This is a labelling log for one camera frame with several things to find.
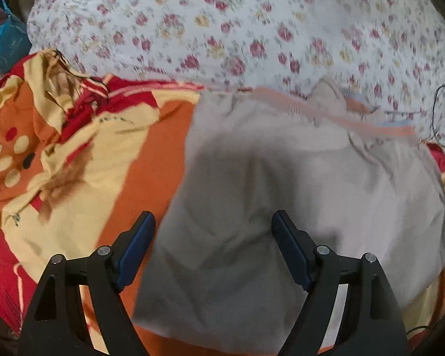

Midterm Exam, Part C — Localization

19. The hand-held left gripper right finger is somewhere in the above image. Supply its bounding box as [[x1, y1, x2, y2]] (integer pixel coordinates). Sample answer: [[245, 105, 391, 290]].
[[271, 210, 409, 356]]

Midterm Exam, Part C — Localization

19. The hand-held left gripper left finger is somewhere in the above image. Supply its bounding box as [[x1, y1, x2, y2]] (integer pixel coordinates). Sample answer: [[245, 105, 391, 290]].
[[18, 211, 157, 356]]

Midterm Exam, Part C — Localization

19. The beige zip jacket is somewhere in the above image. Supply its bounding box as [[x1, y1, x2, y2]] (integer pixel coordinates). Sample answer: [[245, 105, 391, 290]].
[[133, 79, 445, 355]]

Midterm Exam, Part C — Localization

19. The orange red yellow blanket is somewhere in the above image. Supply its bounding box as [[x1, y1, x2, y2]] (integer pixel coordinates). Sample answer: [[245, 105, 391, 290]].
[[0, 49, 445, 356]]

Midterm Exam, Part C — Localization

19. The white floral quilt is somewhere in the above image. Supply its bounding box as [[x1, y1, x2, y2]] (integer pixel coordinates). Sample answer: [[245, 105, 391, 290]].
[[26, 0, 445, 150]]

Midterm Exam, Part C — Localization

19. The blue plastic bag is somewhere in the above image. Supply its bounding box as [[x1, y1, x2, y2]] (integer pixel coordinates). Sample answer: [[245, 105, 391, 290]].
[[0, 0, 33, 75]]

